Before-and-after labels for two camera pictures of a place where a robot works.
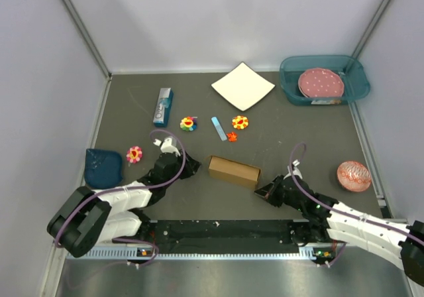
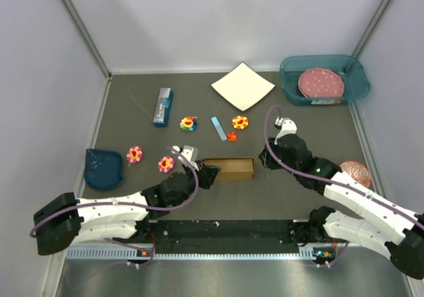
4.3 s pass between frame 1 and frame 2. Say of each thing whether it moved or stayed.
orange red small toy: stayed
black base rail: stayed
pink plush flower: stayed
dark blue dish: stayed
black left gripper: moved
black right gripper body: moved
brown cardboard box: moved
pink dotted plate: stayed
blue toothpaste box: stayed
